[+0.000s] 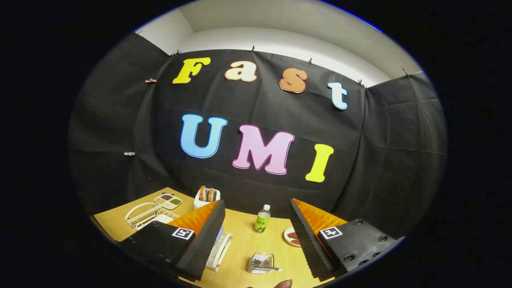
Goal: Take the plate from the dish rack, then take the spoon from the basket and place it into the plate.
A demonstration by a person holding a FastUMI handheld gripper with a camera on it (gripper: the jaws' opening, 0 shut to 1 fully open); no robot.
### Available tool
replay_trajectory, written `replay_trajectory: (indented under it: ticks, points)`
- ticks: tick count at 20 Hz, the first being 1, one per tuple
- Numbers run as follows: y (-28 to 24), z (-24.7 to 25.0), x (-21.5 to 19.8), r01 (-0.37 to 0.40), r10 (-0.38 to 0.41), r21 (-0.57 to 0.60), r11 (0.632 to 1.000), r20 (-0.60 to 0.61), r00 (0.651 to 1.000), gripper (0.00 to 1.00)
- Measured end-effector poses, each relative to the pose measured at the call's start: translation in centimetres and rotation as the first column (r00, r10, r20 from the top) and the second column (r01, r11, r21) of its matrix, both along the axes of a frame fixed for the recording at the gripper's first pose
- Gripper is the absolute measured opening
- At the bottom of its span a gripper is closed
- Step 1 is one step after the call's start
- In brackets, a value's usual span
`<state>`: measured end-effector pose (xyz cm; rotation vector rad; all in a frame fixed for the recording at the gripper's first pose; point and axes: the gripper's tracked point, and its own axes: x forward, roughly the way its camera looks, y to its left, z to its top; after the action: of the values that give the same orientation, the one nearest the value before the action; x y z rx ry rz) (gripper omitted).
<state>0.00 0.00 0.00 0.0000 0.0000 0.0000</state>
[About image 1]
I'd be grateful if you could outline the spoon with checkered handle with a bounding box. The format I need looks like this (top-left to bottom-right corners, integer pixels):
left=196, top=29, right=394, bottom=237
left=253, top=259, right=283, bottom=273

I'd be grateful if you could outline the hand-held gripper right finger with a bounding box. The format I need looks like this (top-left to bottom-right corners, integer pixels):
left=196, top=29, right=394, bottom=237
left=289, top=198, right=405, bottom=280

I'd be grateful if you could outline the white divided condiment tray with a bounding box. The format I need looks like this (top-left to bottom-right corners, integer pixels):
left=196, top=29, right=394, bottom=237
left=154, top=193, right=183, bottom=210

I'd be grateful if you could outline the green label drink bottle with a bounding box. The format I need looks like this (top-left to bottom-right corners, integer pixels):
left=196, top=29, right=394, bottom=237
left=254, top=204, right=272, bottom=234

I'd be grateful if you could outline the small white plate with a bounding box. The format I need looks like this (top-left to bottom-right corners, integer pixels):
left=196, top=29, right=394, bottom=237
left=283, top=226, right=303, bottom=248

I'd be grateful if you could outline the white wire dish rack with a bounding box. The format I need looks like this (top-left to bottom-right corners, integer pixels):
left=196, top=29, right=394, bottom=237
left=125, top=202, right=233, bottom=273

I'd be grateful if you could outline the metal wire basket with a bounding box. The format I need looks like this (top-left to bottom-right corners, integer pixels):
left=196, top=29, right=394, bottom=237
left=247, top=252, right=276, bottom=275

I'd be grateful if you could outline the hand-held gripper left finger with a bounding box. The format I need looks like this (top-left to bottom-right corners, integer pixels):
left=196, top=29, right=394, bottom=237
left=118, top=199, right=226, bottom=282

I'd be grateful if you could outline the white toaster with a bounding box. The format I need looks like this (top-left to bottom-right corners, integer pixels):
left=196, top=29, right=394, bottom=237
left=194, top=188, right=221, bottom=210

